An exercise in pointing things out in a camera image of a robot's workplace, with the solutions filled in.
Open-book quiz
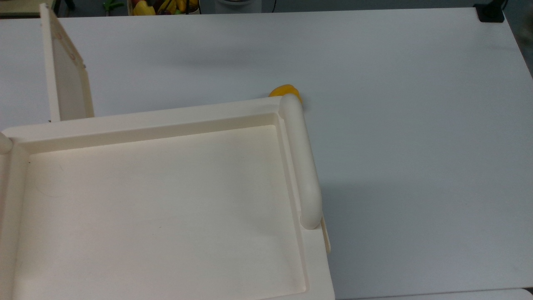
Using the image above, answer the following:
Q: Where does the cream plastic tray with handles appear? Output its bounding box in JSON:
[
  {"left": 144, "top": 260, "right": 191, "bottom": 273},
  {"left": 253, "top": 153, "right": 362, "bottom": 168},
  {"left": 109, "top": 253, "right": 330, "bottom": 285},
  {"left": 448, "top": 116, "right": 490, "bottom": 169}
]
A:
[{"left": 0, "top": 95, "right": 336, "bottom": 300}]

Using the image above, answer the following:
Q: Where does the black table clamp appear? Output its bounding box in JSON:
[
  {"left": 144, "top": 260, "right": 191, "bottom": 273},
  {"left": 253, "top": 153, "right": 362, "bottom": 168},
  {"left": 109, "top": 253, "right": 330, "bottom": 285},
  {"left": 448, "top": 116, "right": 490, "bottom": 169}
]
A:
[{"left": 474, "top": 3, "right": 505, "bottom": 23}]

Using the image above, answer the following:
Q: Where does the yellow bell pepper toy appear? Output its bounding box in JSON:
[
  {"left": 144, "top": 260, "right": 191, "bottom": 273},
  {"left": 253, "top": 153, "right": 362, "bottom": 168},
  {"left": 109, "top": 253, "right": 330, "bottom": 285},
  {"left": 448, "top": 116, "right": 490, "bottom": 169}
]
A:
[{"left": 269, "top": 85, "right": 302, "bottom": 103}]

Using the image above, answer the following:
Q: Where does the yellow pepper in basket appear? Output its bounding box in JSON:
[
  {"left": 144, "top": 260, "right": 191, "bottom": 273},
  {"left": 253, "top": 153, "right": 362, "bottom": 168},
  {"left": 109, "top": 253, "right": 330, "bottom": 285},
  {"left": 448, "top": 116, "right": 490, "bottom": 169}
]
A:
[{"left": 133, "top": 1, "right": 156, "bottom": 16}]

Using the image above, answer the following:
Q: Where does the wooden side table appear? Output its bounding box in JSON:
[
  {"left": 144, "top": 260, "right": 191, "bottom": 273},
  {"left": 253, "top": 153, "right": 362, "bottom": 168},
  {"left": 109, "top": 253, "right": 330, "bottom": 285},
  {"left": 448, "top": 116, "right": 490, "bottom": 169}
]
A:
[{"left": 0, "top": 0, "right": 58, "bottom": 17}]

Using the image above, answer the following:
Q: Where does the green toy item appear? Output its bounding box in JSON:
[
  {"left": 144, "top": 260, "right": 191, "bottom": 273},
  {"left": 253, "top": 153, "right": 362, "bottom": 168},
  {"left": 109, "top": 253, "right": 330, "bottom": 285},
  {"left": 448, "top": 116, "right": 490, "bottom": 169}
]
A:
[{"left": 103, "top": 0, "right": 125, "bottom": 16}]

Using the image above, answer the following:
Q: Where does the basket of toy fruit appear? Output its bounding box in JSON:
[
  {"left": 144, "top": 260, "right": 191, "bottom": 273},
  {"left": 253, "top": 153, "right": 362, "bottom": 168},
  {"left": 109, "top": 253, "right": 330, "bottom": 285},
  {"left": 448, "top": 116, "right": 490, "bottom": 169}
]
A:
[{"left": 127, "top": 0, "right": 201, "bottom": 16}]

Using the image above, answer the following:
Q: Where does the cream cabinet door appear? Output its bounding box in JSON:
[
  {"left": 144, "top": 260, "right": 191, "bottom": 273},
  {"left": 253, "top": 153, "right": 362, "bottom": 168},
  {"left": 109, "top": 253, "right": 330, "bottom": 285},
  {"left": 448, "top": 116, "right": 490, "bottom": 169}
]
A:
[{"left": 40, "top": 3, "right": 95, "bottom": 122}]

